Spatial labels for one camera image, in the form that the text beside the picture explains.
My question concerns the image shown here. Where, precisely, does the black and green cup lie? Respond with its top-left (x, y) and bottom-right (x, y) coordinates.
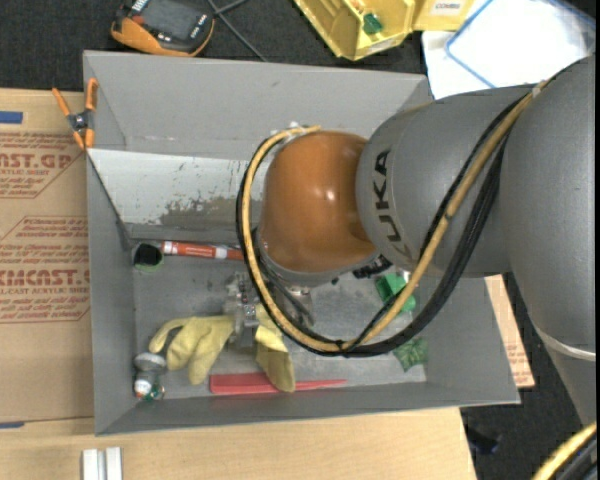
top-left (133, 242), bottom-right (166, 273)

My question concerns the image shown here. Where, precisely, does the green leaf-patterned packet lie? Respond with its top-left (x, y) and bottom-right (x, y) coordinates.
top-left (391, 336), bottom-right (430, 374)

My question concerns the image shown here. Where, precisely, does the yellow glove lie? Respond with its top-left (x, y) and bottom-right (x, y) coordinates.
top-left (147, 311), bottom-right (298, 395)

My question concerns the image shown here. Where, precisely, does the red flat comb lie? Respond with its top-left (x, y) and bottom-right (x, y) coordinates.
top-left (208, 372), bottom-right (349, 396)

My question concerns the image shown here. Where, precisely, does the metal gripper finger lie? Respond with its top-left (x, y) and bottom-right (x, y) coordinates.
top-left (223, 275), bottom-right (249, 320)
top-left (235, 303), bottom-right (260, 349)

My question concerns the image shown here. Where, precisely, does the clear glass jar metal lid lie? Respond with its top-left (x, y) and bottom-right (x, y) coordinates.
top-left (131, 351), bottom-right (168, 402)

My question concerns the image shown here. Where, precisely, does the grey metal bin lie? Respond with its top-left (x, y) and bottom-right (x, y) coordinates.
top-left (82, 49), bottom-right (523, 437)

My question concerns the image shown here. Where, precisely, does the orange and white marker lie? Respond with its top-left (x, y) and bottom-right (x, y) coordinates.
top-left (160, 239), bottom-right (247, 263)

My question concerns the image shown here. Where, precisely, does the brown cardboard board red print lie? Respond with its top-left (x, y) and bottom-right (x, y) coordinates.
top-left (0, 86), bottom-right (97, 430)

